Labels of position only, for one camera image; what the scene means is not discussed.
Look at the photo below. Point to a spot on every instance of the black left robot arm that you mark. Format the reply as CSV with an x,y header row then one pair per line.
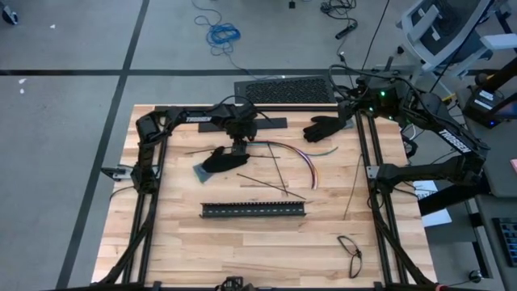
x,y
177,115

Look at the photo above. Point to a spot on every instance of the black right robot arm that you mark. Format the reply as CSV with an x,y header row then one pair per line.
x,y
456,139

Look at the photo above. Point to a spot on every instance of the white paper sheet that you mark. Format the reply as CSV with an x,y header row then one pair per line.
x,y
438,218

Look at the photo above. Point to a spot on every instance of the black eyeglasses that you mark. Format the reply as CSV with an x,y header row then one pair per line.
x,y
357,254

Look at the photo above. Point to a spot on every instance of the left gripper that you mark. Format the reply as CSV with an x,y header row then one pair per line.
x,y
242,123

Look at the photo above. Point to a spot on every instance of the small black floor object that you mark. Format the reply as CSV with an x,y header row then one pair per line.
x,y
10,16
292,4

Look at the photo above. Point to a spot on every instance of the black keyboard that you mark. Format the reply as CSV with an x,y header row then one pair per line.
x,y
507,242

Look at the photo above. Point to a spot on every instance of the black desk crossbar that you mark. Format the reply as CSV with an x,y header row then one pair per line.
x,y
452,198

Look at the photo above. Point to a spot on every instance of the black raceway cover strip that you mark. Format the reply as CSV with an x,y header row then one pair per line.
x,y
274,123

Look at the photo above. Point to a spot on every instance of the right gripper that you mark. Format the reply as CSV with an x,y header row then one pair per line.
x,y
379,99

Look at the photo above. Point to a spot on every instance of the grey office chair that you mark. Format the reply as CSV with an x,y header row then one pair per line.
x,y
428,24

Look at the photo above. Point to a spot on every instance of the black stand pole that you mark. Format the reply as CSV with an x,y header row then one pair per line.
x,y
498,77

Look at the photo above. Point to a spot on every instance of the black work glove grey cuff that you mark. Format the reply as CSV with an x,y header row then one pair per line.
x,y
222,161
323,128

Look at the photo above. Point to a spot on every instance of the black caster wheel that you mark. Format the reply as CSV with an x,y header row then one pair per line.
x,y
476,276

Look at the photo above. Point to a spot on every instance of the black box with labels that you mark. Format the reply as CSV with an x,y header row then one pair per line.
x,y
480,107

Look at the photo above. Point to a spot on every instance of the black aluminium frame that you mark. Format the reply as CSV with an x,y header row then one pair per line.
x,y
282,108

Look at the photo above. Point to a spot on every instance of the black perforated case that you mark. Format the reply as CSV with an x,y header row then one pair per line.
x,y
287,91

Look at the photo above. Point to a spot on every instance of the grey desk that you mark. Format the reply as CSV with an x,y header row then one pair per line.
x,y
501,161
490,210

